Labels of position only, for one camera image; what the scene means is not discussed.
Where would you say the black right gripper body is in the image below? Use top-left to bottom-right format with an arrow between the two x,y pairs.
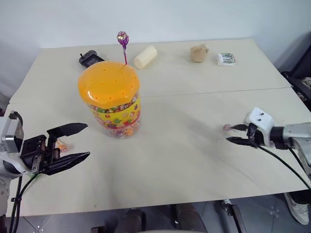
246,123 -> 265,148

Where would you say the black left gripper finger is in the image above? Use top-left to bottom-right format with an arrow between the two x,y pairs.
47,122 -> 88,144
42,151 -> 91,176

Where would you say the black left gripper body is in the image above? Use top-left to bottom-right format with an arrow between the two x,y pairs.
20,134 -> 61,174

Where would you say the clear jar with yellow label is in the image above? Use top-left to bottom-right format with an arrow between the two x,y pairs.
89,93 -> 142,140

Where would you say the orange perforated jar lid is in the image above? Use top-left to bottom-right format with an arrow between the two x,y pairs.
77,60 -> 140,109

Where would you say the orange wrapped lollipop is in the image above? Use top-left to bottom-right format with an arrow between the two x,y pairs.
55,137 -> 74,153

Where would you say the small white packet box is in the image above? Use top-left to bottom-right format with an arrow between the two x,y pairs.
216,52 -> 237,67

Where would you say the black handheld device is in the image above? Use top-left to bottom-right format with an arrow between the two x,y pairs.
78,50 -> 106,69

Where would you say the grey metal table leg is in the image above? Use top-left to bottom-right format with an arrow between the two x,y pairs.
214,199 -> 245,233

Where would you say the black chair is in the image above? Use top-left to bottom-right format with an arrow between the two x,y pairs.
280,31 -> 311,110

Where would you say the dark trouser leg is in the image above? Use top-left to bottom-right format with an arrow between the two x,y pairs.
290,188 -> 311,205

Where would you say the white sneaker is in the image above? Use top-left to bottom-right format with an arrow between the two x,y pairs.
283,192 -> 311,226

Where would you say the brown lumpy ball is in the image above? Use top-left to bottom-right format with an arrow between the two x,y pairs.
190,43 -> 210,64

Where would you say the dark rounded shape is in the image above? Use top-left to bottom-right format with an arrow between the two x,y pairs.
173,203 -> 208,233
114,208 -> 147,233

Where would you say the white foam cylinder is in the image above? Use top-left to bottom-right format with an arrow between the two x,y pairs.
133,45 -> 158,70

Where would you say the purple wrapped lollipop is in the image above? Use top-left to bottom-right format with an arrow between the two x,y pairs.
116,31 -> 130,66

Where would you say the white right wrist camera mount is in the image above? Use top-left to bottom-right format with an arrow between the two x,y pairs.
243,107 -> 276,148

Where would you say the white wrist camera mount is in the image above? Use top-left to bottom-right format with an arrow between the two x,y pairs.
0,110 -> 25,154
243,107 -> 276,148

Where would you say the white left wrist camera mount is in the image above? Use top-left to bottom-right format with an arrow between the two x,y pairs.
0,110 -> 25,154

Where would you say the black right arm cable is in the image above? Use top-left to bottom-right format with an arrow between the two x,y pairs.
258,144 -> 311,190

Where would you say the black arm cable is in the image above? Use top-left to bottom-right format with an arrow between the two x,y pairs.
258,144 -> 311,190
9,171 -> 40,233

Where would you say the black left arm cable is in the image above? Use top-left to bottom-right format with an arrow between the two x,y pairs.
9,171 -> 40,233

